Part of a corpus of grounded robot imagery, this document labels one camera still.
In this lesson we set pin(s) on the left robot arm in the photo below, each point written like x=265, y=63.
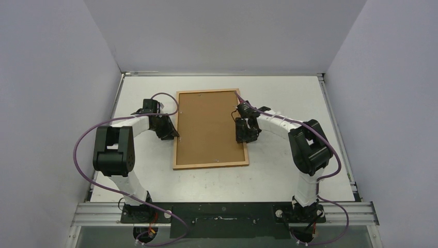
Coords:
x=114, y=157

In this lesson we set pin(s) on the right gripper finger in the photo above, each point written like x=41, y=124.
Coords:
x=250, y=136
x=239, y=125

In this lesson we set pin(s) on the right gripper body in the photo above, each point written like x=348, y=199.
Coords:
x=245, y=131

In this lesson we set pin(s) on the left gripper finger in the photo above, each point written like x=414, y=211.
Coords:
x=165, y=137
x=170, y=127

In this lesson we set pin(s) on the brown backing board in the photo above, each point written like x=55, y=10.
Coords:
x=209, y=126

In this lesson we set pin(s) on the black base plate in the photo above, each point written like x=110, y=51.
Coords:
x=226, y=220

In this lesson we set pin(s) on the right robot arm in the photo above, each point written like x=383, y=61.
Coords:
x=310, y=153

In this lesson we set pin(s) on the aluminium rail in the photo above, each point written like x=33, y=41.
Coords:
x=110, y=214

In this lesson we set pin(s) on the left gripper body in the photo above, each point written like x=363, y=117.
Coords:
x=162, y=127

